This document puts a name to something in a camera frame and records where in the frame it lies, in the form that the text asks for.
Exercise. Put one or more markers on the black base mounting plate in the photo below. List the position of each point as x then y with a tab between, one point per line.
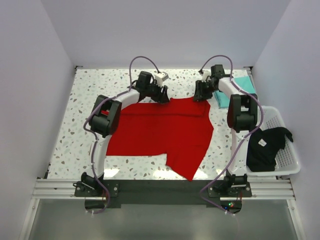
159	192

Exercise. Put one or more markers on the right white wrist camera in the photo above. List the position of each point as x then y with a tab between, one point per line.
205	75

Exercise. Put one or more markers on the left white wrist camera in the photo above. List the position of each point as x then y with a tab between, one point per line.
160	77

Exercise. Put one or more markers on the folded teal t shirt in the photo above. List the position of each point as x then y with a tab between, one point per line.
244	83

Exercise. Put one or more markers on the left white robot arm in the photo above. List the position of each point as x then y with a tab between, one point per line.
105	116

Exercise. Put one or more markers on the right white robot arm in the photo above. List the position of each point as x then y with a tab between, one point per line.
242	119

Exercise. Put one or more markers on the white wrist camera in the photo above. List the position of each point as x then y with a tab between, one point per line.
160	77
205	75

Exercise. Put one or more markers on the black t shirt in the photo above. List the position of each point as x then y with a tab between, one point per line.
263	146

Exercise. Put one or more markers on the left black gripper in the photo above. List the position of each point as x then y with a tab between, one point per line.
161	97

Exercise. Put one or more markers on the red t shirt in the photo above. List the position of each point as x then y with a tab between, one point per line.
180	129

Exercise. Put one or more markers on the white plastic laundry basket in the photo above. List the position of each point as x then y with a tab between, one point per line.
287	160

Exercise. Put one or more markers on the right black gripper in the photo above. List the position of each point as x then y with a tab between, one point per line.
200	94

